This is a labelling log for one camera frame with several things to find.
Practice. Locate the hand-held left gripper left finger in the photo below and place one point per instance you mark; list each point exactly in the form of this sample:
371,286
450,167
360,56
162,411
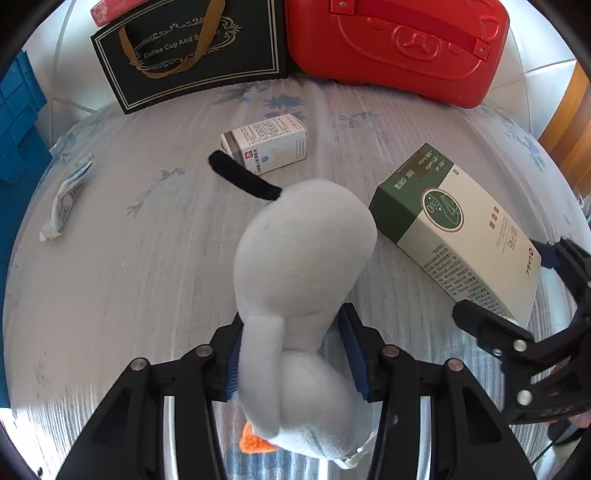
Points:
232,374

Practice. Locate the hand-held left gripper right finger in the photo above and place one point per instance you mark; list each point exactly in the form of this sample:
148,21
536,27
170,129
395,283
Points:
355,360

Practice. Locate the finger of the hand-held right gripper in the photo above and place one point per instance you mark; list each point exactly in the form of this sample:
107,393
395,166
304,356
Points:
494,330
570,263

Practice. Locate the green white carton box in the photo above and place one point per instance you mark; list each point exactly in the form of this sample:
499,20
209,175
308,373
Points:
461,230

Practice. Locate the white snowman plush toy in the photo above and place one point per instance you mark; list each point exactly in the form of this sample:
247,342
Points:
300,258

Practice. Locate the blue plastic crate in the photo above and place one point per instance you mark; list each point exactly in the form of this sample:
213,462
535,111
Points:
18,120

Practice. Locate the floral bed sheet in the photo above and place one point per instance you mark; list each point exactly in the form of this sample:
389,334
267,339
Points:
152,258

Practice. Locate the small white carton box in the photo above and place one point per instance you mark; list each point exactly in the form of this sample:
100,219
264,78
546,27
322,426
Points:
268,145

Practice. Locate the crumpled white paper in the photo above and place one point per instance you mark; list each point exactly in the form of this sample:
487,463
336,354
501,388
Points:
64,203

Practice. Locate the red plastic case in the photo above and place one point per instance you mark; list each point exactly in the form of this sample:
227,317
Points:
397,46

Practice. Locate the black gift bag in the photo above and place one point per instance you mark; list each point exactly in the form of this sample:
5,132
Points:
194,50

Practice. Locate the pink box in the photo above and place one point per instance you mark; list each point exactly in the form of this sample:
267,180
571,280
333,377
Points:
111,10

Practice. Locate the wooden bed frame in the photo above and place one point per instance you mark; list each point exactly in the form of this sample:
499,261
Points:
570,124

